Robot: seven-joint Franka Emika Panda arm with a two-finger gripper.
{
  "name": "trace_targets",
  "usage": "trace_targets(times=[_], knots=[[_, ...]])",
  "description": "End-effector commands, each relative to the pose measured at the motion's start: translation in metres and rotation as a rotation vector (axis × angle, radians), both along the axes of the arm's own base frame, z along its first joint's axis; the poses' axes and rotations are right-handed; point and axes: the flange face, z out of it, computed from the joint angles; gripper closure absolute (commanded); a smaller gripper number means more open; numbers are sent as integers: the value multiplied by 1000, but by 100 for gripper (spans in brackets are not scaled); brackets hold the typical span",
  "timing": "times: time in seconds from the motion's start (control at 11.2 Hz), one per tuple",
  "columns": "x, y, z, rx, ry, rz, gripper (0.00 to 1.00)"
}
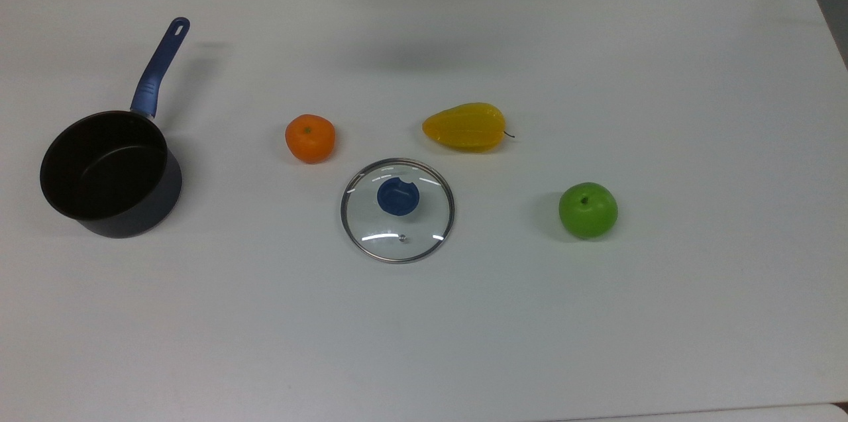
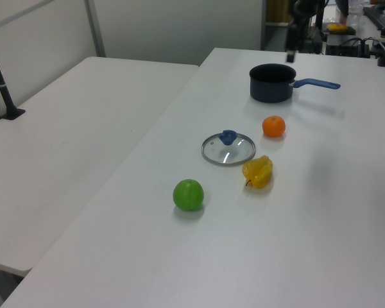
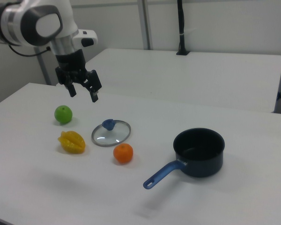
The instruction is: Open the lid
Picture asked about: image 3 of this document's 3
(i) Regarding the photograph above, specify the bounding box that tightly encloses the white rear table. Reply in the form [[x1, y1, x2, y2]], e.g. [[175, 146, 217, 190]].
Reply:
[[56, 48, 281, 113]]

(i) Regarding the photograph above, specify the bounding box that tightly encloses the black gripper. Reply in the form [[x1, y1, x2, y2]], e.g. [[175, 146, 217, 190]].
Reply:
[[55, 48, 102, 103]]

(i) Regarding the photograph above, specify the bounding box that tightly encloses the black camera stand pole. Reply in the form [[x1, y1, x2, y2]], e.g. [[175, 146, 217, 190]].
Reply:
[[176, 0, 191, 56]]

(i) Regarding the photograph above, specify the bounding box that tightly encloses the green toy apple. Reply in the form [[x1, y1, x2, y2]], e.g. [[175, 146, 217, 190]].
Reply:
[[54, 105, 74, 124]]

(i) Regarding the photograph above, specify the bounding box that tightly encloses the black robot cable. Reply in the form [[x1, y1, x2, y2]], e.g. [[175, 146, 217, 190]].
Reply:
[[7, 44, 52, 57]]

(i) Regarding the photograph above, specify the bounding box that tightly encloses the yellow toy starfruit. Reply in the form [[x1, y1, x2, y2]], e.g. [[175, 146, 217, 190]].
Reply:
[[57, 130, 86, 155]]

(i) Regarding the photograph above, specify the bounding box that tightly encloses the grey metal frame post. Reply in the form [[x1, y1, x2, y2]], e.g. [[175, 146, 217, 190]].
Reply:
[[137, 0, 154, 50], [34, 46, 52, 86]]

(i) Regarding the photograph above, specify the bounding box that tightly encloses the orange toy tangerine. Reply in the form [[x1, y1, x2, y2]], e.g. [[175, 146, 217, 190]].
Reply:
[[113, 142, 134, 164]]

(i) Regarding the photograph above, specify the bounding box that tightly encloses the glass lid with blue knob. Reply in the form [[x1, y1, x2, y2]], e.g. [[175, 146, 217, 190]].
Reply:
[[91, 119, 132, 148]]

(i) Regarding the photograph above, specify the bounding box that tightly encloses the dark blue saucepan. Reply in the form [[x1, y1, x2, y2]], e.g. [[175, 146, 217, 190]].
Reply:
[[143, 127, 225, 190]]

